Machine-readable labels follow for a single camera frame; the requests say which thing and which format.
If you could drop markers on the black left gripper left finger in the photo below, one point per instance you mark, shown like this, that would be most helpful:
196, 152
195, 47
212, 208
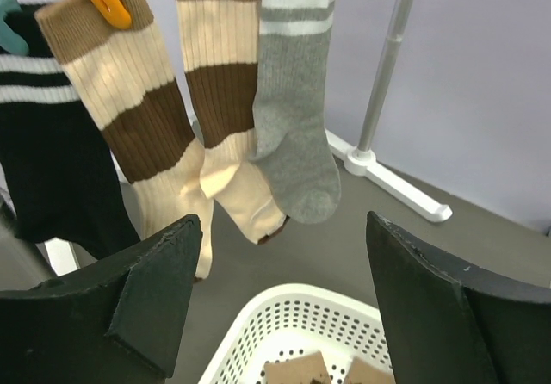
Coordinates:
118, 320

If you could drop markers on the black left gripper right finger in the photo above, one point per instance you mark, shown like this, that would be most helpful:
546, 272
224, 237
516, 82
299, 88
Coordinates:
447, 320

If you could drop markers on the black sock with white stripes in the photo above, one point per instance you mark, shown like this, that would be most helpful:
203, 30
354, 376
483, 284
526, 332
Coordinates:
57, 166

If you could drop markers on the grey sock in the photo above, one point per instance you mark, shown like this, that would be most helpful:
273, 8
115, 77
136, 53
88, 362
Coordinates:
289, 108

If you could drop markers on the brown beige striped socks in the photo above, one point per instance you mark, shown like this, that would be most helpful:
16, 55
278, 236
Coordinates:
126, 82

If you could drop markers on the brown argyle socks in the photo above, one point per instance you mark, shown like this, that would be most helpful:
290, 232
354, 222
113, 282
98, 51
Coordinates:
312, 369

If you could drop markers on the white oval sock basket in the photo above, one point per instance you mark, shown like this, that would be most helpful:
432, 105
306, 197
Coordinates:
294, 320

